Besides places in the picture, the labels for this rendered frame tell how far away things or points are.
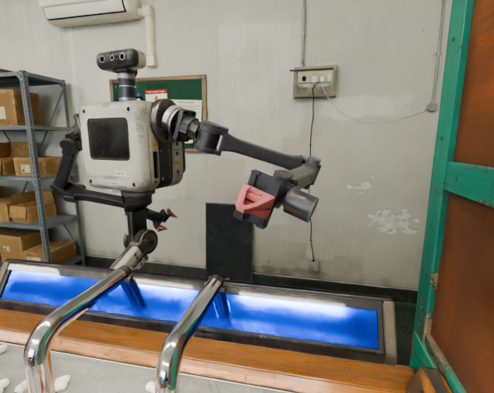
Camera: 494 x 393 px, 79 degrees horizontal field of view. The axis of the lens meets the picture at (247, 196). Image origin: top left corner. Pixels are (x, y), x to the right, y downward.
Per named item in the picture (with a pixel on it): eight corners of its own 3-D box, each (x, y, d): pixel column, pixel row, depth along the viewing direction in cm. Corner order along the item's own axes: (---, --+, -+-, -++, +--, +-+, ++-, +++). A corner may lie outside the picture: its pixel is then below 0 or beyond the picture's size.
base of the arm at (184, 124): (185, 140, 118) (193, 110, 114) (202, 147, 115) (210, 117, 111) (171, 140, 110) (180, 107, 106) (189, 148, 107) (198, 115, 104)
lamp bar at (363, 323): (32, 285, 56) (26, 249, 55) (382, 328, 44) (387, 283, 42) (-12, 309, 49) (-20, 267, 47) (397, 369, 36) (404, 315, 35)
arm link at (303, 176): (298, 182, 111) (309, 154, 108) (312, 188, 110) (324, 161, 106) (259, 204, 72) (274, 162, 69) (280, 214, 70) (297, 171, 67)
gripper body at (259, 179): (262, 231, 57) (274, 221, 64) (281, 182, 54) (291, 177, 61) (234, 217, 59) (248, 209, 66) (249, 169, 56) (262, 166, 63)
